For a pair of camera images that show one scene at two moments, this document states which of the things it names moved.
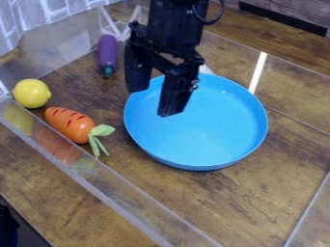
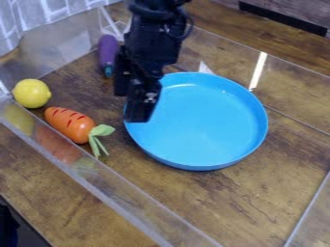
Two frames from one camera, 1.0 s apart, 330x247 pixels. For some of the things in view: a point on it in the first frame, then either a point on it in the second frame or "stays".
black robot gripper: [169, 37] → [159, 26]
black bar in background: [283, 19] stays
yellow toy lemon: [30, 93] stays
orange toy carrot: [78, 127] stays
